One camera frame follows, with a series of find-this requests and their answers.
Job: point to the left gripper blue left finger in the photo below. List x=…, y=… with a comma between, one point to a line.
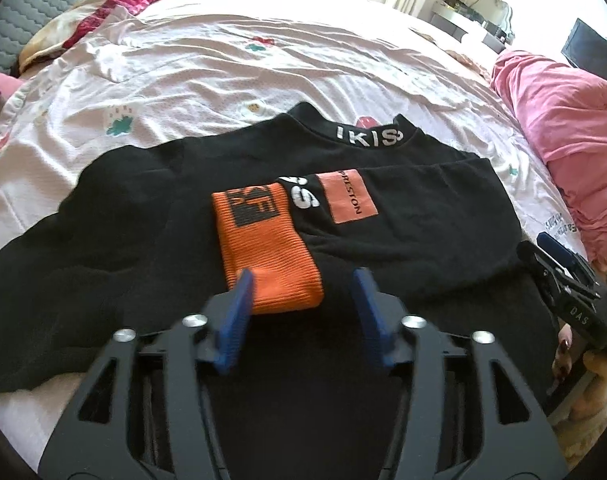
x=228, y=316

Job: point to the red cream blanket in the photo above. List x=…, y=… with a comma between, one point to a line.
x=68, y=28

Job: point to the white side desk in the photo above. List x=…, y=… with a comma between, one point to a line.
x=463, y=22

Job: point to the pink quilt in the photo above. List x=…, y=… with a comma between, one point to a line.
x=562, y=112

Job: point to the black monitor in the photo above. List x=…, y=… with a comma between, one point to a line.
x=586, y=49

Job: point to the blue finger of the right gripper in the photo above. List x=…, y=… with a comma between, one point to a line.
x=559, y=252

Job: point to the pink strawberry print bedsheet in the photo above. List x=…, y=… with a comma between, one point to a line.
x=206, y=67

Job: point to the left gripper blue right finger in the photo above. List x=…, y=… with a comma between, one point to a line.
x=381, y=316

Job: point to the black orange IKISS shirt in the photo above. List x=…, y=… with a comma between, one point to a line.
x=148, y=235

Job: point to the right hand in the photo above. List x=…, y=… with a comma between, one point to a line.
x=588, y=393

